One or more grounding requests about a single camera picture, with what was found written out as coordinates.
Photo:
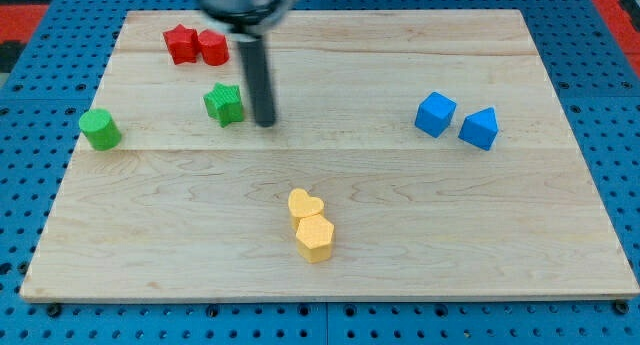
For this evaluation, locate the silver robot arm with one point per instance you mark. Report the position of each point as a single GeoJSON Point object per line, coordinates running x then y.
{"type": "Point", "coordinates": [245, 20]}

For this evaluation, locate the yellow heart block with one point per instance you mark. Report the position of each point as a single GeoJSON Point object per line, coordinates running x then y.
{"type": "Point", "coordinates": [301, 205]}

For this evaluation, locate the yellow hexagon block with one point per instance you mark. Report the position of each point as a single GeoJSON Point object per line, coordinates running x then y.
{"type": "Point", "coordinates": [315, 238]}

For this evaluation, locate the green star block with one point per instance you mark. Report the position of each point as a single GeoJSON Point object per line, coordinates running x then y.
{"type": "Point", "coordinates": [224, 104]}

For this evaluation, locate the blue cube block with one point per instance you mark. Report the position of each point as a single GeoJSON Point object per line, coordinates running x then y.
{"type": "Point", "coordinates": [434, 114]}

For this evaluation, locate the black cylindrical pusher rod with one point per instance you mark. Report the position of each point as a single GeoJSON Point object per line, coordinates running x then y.
{"type": "Point", "coordinates": [258, 80]}

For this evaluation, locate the light wooden board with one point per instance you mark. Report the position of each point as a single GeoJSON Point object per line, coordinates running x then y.
{"type": "Point", "coordinates": [186, 211]}

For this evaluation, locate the red cylinder block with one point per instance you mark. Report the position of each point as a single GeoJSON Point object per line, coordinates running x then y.
{"type": "Point", "coordinates": [213, 47]}

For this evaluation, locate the blue pentagon block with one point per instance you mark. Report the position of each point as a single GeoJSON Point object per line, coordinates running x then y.
{"type": "Point", "coordinates": [480, 129]}

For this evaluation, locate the red star block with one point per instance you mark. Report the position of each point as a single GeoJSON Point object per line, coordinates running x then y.
{"type": "Point", "coordinates": [182, 44]}

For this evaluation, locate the green cylinder block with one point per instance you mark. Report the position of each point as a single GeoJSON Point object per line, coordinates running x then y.
{"type": "Point", "coordinates": [99, 128]}

